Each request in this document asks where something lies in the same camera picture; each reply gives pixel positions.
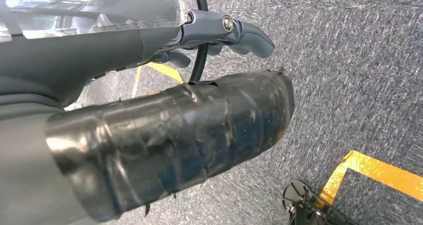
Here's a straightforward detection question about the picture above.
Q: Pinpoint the yellow floor tape square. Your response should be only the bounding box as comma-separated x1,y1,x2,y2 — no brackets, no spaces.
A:
131,62,185,99
315,150,423,206

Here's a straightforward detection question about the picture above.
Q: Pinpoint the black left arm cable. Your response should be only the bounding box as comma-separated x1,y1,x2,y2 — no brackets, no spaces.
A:
190,0,210,83

